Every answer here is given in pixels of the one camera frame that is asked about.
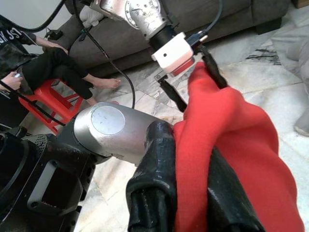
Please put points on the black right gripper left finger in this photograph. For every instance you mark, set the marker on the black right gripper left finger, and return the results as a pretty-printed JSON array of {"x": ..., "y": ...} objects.
[{"x": 152, "y": 174}]

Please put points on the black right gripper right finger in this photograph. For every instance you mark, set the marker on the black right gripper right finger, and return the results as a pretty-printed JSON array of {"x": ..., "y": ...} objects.
[{"x": 229, "y": 198}]

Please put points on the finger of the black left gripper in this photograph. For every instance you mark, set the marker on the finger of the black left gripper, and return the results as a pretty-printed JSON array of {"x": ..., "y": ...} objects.
[
  {"x": 173, "y": 96},
  {"x": 213, "y": 67}
]

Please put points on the dark grey fabric sofa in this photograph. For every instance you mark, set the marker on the dark grey fabric sofa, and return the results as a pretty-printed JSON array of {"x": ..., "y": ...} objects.
[{"x": 241, "y": 14}]

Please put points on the white crumpled cloth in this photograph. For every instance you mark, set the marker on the white crumpled cloth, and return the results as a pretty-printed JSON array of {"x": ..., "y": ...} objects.
[{"x": 90, "y": 17}]

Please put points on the person in black clothes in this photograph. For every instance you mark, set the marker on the person in black clothes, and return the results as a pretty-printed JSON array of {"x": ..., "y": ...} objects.
[{"x": 55, "y": 65}]

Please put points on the black charger box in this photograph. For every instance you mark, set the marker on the black charger box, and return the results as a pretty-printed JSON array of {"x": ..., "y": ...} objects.
[{"x": 55, "y": 33}]

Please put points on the red plastic stool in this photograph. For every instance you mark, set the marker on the red plastic stool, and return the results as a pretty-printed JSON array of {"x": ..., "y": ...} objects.
[{"x": 46, "y": 96}]

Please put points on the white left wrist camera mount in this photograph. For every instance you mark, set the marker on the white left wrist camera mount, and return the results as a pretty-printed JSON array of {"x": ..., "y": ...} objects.
[{"x": 172, "y": 52}]

